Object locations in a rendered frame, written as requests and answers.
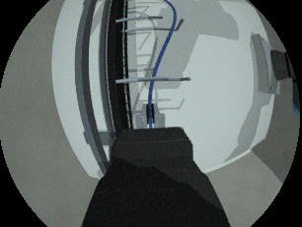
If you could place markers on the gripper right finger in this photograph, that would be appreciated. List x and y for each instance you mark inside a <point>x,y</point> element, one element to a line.
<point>158,118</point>

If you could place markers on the black metal rack with patch panel and cable rings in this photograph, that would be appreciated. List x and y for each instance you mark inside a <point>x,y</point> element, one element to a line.
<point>117,74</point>

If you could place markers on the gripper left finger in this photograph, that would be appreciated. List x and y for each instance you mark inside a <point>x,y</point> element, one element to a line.
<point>142,119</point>

